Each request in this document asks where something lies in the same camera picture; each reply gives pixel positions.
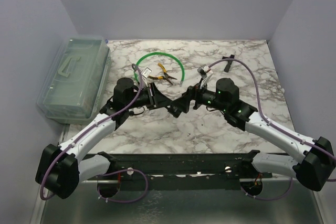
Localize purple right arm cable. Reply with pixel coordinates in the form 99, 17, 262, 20
208, 58, 336, 200

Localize green cable lock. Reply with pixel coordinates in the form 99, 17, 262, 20
136, 51, 185, 87

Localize aluminium rail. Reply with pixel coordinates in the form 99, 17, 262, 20
83, 174, 295, 184

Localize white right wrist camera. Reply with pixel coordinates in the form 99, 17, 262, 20
197, 65, 213, 89

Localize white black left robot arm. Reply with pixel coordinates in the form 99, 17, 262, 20
35, 78, 172, 200

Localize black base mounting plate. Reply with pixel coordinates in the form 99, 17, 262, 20
104, 151, 272, 191

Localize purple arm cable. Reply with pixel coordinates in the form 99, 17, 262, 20
39, 63, 149, 204
208, 58, 336, 200

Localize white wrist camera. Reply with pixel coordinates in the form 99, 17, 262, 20
141, 67, 152, 86
197, 65, 213, 89

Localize clear plastic storage box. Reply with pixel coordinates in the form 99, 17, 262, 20
37, 35, 111, 124

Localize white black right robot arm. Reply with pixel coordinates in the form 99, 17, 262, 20
173, 78, 335, 191

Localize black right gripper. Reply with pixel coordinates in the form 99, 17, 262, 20
171, 78, 228, 113

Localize black T-shaped tool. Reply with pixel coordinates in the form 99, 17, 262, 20
222, 55, 235, 73

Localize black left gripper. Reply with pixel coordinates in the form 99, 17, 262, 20
126, 82, 171, 110

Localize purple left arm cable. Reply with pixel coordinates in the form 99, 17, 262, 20
39, 63, 149, 204

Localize black padlock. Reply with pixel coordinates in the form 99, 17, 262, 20
166, 103, 184, 118

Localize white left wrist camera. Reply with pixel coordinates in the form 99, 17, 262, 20
141, 67, 152, 86

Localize yellow handled pliers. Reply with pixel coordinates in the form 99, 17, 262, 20
148, 63, 176, 85

